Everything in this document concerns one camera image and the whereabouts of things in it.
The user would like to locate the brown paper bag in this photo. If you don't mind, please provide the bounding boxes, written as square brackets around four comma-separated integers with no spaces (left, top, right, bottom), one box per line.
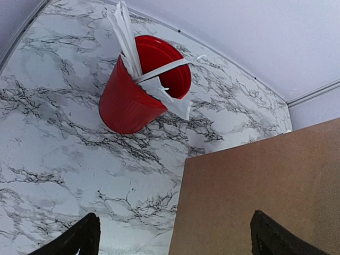
[169,119,339,254]

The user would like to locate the white wrapped straw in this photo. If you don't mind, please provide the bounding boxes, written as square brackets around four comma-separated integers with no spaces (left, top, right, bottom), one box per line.
[133,54,206,83]
[107,1,142,79]

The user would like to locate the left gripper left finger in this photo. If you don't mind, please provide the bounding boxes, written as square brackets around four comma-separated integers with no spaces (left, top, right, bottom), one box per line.
[29,212,101,255]

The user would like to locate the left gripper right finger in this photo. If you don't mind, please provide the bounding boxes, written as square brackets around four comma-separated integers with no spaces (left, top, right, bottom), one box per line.
[250,210,328,255]

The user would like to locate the red cylindrical holder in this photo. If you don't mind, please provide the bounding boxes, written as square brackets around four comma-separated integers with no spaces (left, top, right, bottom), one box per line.
[99,35,191,134]

